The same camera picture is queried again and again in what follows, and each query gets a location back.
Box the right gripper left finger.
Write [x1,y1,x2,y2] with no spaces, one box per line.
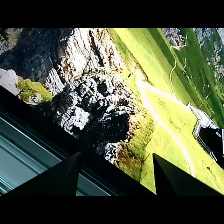
[6,151,85,197]

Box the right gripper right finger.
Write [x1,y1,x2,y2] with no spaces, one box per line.
[152,152,221,197]

